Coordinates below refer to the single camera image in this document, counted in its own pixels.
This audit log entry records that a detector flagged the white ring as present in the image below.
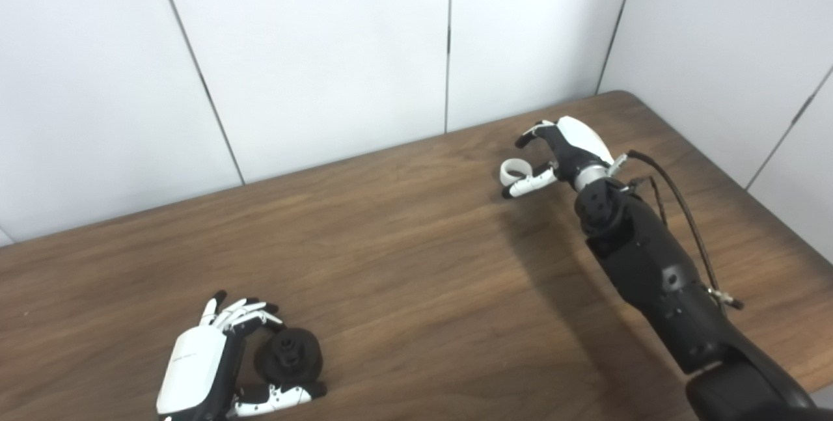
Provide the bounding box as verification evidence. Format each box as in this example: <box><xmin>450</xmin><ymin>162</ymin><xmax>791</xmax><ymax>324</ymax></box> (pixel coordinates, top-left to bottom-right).
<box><xmin>500</xmin><ymin>158</ymin><xmax>538</xmax><ymax>187</ymax></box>

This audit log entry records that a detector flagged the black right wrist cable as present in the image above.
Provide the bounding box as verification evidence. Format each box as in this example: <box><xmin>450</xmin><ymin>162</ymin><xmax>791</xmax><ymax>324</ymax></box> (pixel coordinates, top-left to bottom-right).
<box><xmin>612</xmin><ymin>151</ymin><xmax>744</xmax><ymax>311</ymax></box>

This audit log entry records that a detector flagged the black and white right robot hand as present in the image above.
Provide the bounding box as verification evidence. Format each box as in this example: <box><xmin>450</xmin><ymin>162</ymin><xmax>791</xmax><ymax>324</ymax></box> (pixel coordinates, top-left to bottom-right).
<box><xmin>501</xmin><ymin>115</ymin><xmax>616</xmax><ymax>199</ymax></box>

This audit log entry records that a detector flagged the round black part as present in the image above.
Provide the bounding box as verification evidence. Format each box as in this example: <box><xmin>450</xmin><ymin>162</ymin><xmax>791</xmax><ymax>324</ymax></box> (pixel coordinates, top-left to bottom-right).
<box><xmin>254</xmin><ymin>328</ymin><xmax>324</xmax><ymax>385</ymax></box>

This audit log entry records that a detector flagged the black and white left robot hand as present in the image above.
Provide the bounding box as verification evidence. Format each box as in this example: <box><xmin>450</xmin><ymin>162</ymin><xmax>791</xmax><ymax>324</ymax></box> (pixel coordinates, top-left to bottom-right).
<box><xmin>156</xmin><ymin>290</ymin><xmax>328</xmax><ymax>421</ymax></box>

